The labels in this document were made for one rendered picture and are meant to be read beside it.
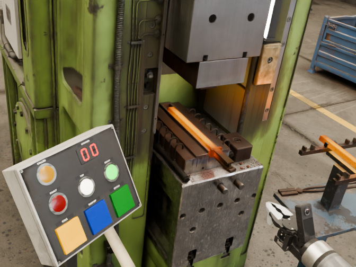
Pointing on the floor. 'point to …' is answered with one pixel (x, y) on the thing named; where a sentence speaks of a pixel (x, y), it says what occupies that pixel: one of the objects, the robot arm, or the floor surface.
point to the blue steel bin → (337, 47)
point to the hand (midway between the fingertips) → (269, 203)
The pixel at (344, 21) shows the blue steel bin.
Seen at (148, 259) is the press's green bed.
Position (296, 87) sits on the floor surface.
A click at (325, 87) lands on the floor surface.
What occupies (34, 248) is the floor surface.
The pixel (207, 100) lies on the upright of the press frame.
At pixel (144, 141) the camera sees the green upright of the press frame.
